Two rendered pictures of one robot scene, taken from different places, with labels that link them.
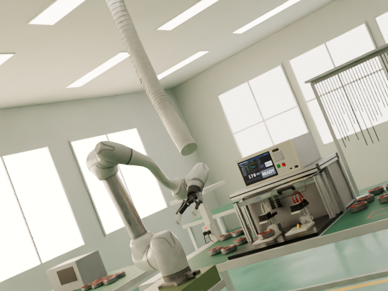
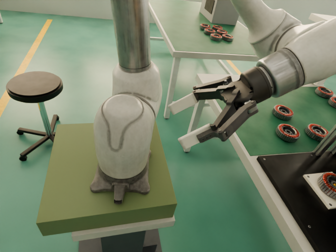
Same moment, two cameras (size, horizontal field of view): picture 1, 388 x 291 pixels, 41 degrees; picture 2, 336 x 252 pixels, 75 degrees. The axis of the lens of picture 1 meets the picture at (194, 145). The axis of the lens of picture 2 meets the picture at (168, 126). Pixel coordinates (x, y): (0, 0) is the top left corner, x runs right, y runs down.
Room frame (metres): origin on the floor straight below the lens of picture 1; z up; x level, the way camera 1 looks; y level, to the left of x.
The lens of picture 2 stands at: (2.52, -0.03, 1.45)
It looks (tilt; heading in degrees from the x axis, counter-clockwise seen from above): 41 degrees down; 37
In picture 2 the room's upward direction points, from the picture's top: 11 degrees clockwise
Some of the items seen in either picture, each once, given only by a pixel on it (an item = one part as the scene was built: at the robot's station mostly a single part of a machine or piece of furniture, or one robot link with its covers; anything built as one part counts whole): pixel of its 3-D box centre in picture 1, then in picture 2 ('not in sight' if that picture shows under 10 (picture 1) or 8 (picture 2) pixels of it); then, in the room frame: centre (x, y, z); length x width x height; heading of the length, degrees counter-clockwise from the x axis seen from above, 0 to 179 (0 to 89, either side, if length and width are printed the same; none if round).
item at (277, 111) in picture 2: (216, 250); (282, 112); (3.79, 0.13, 0.77); 0.11 x 0.11 x 0.04
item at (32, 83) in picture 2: not in sight; (44, 112); (2.92, 1.48, 0.28); 0.54 x 0.49 x 0.56; 146
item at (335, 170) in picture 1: (340, 185); not in sight; (3.50, -0.81, 0.91); 0.28 x 0.03 x 0.32; 146
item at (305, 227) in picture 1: (299, 228); not in sight; (3.28, -0.42, 0.78); 0.15 x 0.15 x 0.01; 56
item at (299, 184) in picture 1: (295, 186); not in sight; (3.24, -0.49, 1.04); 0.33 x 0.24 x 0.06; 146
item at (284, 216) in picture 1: (290, 202); not in sight; (3.55, -0.46, 0.92); 0.66 x 0.01 x 0.30; 56
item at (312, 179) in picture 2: (267, 238); (330, 189); (3.41, -0.22, 0.78); 0.15 x 0.15 x 0.01; 56
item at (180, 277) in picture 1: (179, 275); (122, 169); (2.79, 0.32, 0.86); 0.22 x 0.18 x 0.06; 47
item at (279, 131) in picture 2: (228, 249); (287, 132); (3.62, 0.04, 0.77); 0.11 x 0.11 x 0.04
